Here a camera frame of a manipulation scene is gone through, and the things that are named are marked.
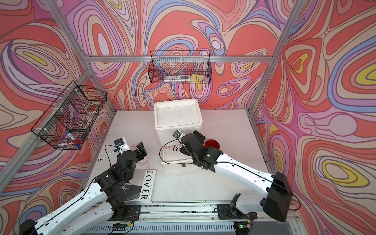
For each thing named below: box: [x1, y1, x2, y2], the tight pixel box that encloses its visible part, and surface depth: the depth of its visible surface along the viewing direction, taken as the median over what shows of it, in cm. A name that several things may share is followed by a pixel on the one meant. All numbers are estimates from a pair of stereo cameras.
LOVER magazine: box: [122, 168, 157, 204], surface depth 79 cm
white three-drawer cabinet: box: [154, 98, 203, 170], surface depth 86 cm
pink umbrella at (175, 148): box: [164, 143, 183, 152], surface depth 95 cm
